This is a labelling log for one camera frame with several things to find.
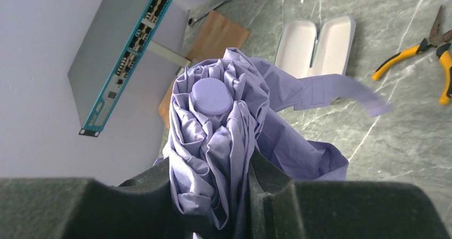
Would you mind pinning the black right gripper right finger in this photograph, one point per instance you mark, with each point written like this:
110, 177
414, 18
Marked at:
280, 207

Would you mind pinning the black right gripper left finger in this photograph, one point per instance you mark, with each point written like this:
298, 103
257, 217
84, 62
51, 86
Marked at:
140, 207

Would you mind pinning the purple umbrella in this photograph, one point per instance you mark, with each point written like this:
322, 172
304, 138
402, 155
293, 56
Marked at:
222, 111

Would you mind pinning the cream umbrella case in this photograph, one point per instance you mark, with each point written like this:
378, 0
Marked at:
303, 51

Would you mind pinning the wooden board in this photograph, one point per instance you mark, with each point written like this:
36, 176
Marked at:
216, 34

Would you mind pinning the dark network switch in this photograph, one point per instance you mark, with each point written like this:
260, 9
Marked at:
115, 42

